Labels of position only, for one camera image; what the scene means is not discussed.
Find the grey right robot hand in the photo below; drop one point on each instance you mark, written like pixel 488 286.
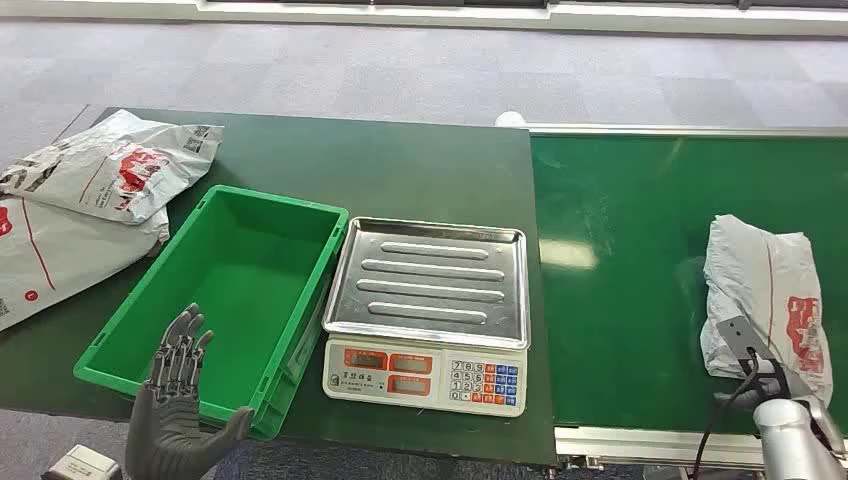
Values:
pixel 755 397

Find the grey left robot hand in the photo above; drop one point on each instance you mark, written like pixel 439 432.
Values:
pixel 169 424

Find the grey mailer package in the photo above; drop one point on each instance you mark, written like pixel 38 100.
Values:
pixel 762 278

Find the green plastic basket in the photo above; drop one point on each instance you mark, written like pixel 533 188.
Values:
pixel 218 298

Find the large white mailer package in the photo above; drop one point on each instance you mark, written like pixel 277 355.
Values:
pixel 60 258

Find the green conveyor belt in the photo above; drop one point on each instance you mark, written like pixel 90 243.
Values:
pixel 629 199

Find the white mailer with QR codes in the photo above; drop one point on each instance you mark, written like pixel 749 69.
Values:
pixel 112 172

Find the white electronic scale steel tray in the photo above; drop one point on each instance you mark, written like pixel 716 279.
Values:
pixel 430 311

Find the small white round object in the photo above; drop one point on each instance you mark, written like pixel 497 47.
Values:
pixel 509 119

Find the white wall ledge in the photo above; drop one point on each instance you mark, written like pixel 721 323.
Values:
pixel 464 13

